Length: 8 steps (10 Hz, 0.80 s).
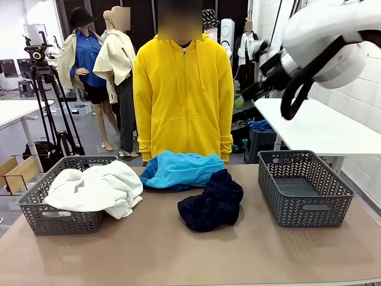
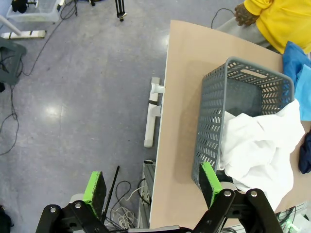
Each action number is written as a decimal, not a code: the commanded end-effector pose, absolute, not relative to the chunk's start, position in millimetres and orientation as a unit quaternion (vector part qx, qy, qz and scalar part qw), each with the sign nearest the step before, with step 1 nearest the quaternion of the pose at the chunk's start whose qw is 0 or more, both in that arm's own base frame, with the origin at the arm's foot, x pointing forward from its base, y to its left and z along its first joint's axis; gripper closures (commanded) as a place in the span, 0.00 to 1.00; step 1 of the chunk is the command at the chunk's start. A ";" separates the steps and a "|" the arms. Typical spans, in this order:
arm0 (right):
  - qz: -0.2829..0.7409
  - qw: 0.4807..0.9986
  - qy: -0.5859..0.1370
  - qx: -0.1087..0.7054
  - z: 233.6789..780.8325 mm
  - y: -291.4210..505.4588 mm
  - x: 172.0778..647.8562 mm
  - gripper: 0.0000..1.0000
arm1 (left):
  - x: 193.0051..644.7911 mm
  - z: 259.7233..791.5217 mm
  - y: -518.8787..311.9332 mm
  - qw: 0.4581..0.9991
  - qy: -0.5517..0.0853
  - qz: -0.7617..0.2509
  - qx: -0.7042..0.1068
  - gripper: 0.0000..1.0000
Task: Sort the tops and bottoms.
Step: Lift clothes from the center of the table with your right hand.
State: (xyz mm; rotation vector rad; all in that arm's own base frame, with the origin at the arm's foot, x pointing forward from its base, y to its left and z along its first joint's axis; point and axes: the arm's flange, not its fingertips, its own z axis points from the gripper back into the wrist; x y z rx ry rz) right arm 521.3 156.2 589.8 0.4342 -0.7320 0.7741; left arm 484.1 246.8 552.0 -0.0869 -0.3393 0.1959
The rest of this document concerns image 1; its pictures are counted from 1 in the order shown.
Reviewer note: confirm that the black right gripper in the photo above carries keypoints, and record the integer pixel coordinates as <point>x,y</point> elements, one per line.
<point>275,71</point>

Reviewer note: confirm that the cyan polo shirt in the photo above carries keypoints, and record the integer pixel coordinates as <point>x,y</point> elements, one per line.
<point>181,169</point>

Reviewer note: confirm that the white garment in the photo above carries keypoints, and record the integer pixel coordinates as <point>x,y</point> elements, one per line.
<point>104,184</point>

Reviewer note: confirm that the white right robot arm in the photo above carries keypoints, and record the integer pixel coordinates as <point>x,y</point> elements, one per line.
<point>327,29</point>

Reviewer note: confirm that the person's right forearm yellow sleeve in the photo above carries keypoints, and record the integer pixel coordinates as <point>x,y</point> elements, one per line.
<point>144,137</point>

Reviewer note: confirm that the person's left forearm yellow sleeve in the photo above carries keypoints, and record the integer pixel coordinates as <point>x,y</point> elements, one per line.
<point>226,137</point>

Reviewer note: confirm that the blue cloth pile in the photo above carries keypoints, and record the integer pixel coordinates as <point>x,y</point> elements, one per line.
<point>260,125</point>

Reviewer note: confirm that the mannequin with black white jacket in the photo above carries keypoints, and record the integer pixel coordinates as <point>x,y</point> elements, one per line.
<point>247,47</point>

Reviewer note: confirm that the dark grey plastic stool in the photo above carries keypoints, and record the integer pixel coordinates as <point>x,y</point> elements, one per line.
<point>259,144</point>

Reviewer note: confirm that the green cloth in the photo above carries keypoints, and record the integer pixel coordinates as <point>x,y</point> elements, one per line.
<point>238,147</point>

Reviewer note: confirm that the white cylindrical air purifier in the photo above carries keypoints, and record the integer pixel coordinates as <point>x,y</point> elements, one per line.
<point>227,32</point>

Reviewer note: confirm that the person torso in yellow hoodie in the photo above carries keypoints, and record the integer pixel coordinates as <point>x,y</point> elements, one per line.
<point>184,98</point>

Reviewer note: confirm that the white table with white legs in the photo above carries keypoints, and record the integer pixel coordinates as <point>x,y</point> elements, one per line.
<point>321,131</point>

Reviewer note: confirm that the patterned black bucket hat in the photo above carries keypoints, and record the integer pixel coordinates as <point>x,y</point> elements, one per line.
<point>210,18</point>

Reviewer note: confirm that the black leaning tripod poles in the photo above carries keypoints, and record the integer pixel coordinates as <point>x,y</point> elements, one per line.
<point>295,6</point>

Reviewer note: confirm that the navy blue garment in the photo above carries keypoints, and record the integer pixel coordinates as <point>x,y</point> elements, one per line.
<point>214,202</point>

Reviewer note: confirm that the medium blue garment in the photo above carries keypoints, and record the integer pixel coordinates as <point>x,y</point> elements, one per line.
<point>175,187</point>

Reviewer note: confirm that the grey woven plastic basket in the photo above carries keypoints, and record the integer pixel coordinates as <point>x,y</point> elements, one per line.
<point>65,225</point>
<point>309,219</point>

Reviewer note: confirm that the mannequin with cream jacket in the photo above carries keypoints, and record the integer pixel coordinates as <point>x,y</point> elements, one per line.
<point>114,56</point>

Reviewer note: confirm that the mannequin with blue shirt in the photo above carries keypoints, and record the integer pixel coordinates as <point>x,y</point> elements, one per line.
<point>86,56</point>

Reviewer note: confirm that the black bag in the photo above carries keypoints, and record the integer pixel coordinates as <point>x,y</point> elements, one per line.
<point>44,153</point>

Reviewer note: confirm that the grey step stool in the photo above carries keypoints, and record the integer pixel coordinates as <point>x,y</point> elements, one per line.
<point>26,88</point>

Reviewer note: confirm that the white table with round leg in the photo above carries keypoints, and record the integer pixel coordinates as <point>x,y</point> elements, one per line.
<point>15,111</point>

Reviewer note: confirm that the wooden board box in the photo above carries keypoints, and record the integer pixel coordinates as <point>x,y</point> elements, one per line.
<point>18,174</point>

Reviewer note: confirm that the black camera tripod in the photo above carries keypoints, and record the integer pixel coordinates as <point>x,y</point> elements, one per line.
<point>41,89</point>

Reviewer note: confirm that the black video camera head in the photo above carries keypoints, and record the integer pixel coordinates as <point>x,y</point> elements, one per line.
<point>37,55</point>

